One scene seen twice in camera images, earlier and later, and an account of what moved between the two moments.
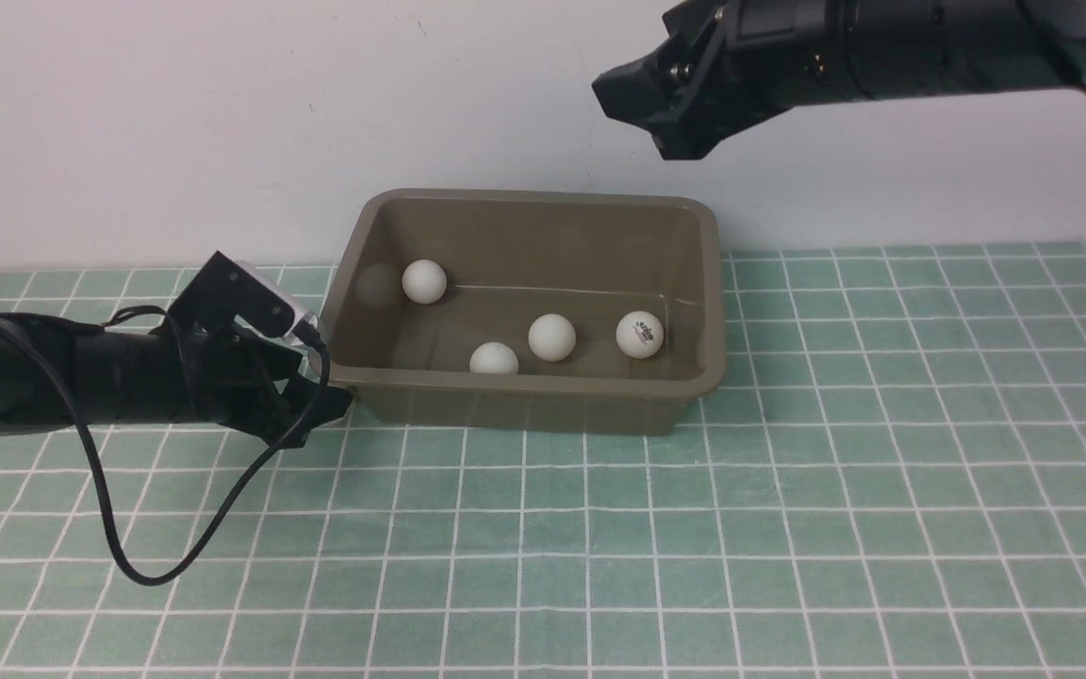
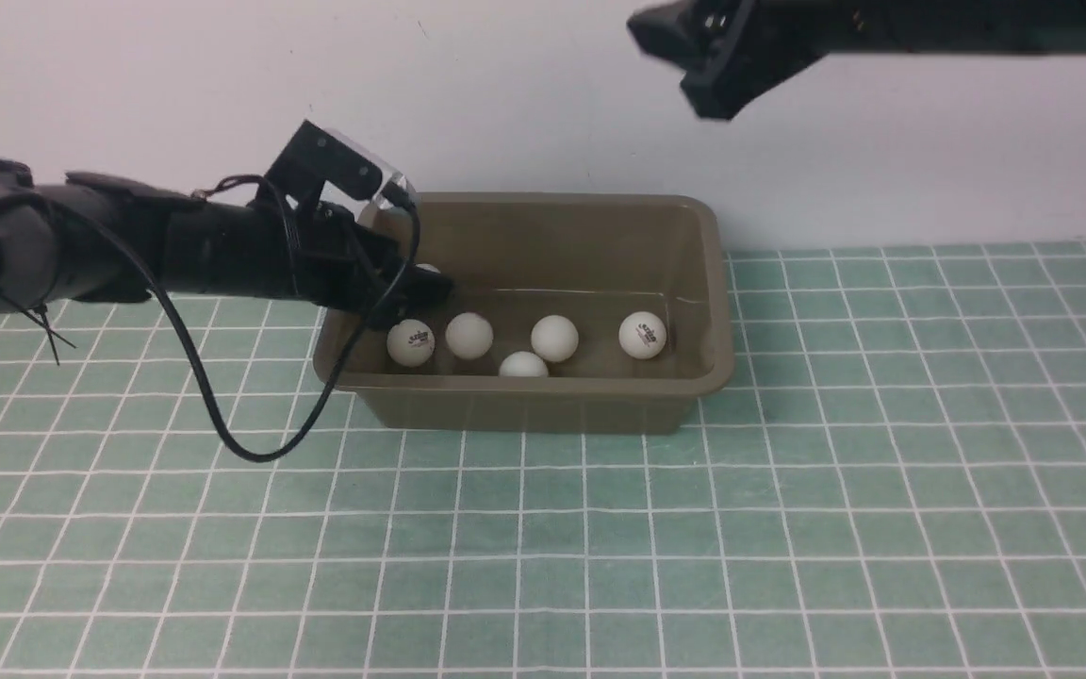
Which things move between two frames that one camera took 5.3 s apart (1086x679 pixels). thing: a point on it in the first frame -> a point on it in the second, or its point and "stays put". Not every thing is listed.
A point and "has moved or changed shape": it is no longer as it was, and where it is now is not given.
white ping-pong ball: x=551 y=338 stays put
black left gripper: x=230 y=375 -> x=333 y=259
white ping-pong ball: x=639 y=335 stays put
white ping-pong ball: x=423 y=281 has moved or changed shape
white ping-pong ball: x=496 y=357 -> x=522 y=364
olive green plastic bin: x=528 y=310 stays put
